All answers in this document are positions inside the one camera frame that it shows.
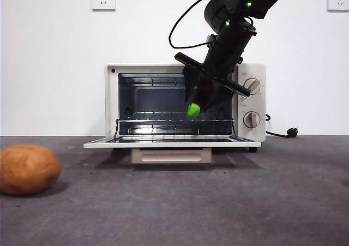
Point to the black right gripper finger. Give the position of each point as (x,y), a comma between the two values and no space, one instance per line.
(219,97)
(192,85)

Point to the purple eggplant with green stem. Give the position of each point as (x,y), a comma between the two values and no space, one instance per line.
(193,110)

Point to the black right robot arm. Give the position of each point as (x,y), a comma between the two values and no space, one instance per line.
(231,44)

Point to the oven temperature knob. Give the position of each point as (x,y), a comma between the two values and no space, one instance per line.
(255,86)

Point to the oven timer knob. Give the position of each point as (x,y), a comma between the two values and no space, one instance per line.
(251,119)

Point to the black oven power plug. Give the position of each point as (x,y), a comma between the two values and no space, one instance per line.
(291,132)

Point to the white toaster oven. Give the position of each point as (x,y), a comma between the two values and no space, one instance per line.
(110,107)

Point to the brown potato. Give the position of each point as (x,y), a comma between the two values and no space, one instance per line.
(27,169)

